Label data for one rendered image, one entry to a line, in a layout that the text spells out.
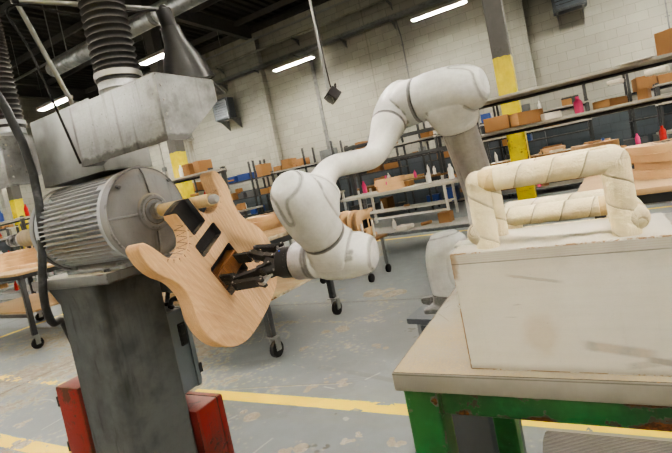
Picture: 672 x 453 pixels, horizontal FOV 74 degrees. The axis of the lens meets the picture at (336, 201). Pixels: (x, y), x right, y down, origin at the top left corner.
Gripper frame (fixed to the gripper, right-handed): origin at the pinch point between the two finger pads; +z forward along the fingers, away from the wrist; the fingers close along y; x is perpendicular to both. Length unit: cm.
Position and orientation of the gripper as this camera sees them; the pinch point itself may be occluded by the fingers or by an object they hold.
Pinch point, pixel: (231, 268)
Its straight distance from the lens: 120.9
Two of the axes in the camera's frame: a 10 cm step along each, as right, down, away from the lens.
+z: -8.6, 1.6, 4.8
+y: 2.9, -6.1, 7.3
